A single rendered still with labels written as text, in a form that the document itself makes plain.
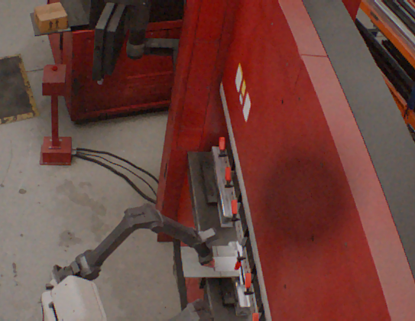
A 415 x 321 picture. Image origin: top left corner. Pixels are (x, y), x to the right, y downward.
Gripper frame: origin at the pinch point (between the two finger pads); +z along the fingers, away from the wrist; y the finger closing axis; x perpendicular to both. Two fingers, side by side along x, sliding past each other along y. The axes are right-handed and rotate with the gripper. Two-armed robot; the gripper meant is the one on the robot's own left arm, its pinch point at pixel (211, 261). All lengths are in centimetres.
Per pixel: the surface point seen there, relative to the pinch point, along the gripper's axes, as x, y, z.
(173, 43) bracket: -3, 146, -19
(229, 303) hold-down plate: -1.9, -17.4, 13.9
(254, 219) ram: -30.4, -8.6, -32.3
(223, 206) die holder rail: -7.9, 37.7, 10.2
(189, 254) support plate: 9.3, 5.7, -3.3
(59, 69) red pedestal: 80, 171, -19
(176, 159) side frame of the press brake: 16, 86, 16
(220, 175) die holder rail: -9, 59, 11
